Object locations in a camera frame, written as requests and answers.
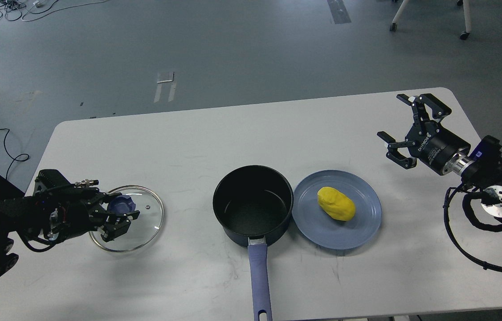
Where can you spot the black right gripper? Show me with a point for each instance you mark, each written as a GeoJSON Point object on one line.
{"type": "Point", "coordinates": [427, 140]}

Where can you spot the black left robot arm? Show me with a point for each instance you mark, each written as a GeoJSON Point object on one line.
{"type": "Point", "coordinates": [26, 217]}

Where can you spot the yellow potato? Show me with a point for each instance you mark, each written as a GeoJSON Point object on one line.
{"type": "Point", "coordinates": [336, 204]}

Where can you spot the white chair legs with casters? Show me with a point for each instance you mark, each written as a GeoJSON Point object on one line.
{"type": "Point", "coordinates": [463, 5]}

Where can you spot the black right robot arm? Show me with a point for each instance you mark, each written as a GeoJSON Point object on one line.
{"type": "Point", "coordinates": [480, 169]}

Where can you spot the glass lid blue knob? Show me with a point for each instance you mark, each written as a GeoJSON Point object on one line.
{"type": "Point", "coordinates": [142, 230]}

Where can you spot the blue plate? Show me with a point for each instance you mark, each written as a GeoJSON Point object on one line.
{"type": "Point", "coordinates": [326, 232]}

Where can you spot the dark blue saucepan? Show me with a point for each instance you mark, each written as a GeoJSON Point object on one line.
{"type": "Point", "coordinates": [254, 204]}

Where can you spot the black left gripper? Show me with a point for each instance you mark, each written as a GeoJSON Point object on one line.
{"type": "Point", "coordinates": [77, 211]}

